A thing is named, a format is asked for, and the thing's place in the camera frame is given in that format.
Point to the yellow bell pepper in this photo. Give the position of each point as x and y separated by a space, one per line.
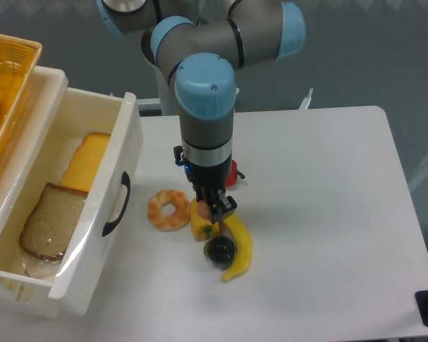
202 229

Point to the red bell pepper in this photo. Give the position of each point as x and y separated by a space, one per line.
234 175

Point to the white bracket behind table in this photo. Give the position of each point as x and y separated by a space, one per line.
305 104

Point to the brown bread slice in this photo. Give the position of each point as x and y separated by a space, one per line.
49 228

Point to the white drawer cabinet frame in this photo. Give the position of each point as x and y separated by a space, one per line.
39 105

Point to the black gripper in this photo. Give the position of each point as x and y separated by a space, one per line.
209 184

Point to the dark green round vegetable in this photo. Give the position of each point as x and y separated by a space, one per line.
220 250

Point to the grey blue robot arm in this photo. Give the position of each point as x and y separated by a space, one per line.
198 62

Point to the pinkish brown egg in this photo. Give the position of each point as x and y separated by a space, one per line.
203 210

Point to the glazed orange donut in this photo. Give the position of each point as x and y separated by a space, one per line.
168 210

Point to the yellow banana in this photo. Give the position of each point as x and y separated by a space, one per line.
244 248

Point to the white open upper drawer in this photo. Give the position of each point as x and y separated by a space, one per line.
72 281

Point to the yellow woven basket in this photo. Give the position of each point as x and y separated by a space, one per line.
18 58

